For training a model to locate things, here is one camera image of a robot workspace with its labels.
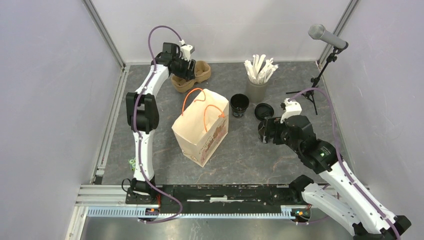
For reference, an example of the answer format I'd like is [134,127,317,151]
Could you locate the brown paper bag orange handles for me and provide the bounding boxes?
[171,88,230,168]

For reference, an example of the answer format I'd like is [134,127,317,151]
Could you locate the black coffee cup white lettering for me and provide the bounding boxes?
[229,93,250,118]

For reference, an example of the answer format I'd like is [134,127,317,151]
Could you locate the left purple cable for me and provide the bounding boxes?
[131,25,184,225]

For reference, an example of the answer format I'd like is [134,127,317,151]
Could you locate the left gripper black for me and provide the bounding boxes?
[172,53,196,81]

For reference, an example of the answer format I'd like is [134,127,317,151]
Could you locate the cardboard two-cup carrier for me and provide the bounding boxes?
[171,60,212,93]

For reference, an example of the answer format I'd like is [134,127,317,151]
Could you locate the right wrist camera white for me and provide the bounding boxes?
[280,98,302,123]

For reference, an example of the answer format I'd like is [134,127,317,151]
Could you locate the grey microphone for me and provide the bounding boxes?
[308,24,349,50]

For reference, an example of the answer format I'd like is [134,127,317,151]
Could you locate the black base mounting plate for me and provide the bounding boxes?
[125,184,307,214]

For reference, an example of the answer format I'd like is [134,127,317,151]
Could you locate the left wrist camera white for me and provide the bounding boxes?
[179,39,195,62]

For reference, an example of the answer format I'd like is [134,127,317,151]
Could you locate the white wrapped straws bundle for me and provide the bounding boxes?
[243,54,279,85]

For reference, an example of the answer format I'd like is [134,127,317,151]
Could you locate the black microphone tripod stand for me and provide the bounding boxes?
[301,46,343,115]

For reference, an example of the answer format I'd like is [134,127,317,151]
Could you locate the white toothed cable rail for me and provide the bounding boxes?
[86,206,311,220]

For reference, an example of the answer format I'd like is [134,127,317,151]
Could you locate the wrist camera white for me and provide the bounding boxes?
[179,39,195,62]
[280,98,302,123]

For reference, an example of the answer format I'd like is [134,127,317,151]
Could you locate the grey straw holder cup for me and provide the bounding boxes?
[245,80,268,104]

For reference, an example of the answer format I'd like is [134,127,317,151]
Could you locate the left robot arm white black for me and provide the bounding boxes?
[125,41,196,204]

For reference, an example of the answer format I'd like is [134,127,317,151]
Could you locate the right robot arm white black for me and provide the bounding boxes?
[258,115,412,240]

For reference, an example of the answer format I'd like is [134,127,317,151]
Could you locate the small green toy box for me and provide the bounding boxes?
[128,158,137,171]

